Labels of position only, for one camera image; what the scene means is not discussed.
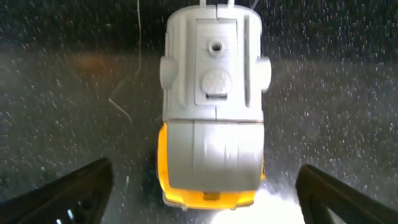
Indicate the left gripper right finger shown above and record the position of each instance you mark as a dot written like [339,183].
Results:
[323,193]

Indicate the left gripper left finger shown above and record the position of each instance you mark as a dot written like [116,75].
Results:
[77,193]

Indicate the grey and yellow toy truck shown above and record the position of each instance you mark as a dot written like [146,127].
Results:
[214,149]

